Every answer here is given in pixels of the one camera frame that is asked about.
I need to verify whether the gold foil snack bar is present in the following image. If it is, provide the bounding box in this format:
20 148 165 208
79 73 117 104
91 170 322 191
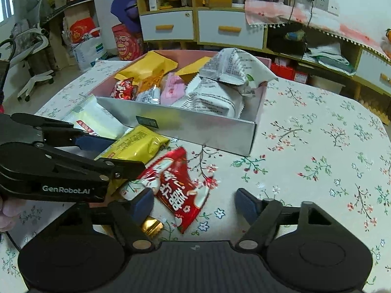
141 216 164 238

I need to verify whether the white yellow snack packet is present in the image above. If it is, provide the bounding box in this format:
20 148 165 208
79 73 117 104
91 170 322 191
62 94 129 140

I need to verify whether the red snack packet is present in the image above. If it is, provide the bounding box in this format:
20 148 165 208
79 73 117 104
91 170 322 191
120 146 215 235

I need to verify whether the large yellow snack bag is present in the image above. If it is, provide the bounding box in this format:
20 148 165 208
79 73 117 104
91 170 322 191
95 124 170 196

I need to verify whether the orange cracker packet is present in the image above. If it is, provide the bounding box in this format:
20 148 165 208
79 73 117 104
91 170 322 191
138 70 164 93

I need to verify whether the pink snack packet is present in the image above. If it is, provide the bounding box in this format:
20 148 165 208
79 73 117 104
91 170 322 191
160 73 186 106

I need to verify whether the white printed snack packet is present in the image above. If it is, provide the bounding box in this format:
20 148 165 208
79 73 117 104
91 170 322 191
172 75 245 118

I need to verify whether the yellow square snack bag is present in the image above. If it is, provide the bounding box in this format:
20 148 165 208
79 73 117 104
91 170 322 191
175 56 211 76

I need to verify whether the large white snack bag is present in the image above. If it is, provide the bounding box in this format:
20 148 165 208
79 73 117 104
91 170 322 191
199 48 277 97

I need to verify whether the person's hand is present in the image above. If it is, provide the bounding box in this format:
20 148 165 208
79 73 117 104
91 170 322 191
0 198 26 232

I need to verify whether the pink cardboard box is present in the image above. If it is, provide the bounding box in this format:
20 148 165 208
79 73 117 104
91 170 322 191
91 48 277 156

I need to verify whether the floral tablecloth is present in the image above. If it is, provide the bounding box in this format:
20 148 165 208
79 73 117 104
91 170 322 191
0 59 391 293

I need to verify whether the white office chair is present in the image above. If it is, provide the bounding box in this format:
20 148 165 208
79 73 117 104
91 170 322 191
1 16 55 103

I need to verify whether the red snack bucket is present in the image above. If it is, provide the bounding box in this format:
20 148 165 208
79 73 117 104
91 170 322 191
112 24 144 61

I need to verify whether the red gift box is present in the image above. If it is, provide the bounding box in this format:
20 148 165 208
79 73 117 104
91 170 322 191
271 63 308 84

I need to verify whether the tall wooden cabinet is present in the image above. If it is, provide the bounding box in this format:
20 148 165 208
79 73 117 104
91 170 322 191
137 0 196 50

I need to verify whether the low wooden tv cabinet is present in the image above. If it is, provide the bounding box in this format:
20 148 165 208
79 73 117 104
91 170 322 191
197 6 390 94

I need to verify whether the pink checkered cloth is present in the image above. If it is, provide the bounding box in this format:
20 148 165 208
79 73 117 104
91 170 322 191
244 0 390 62

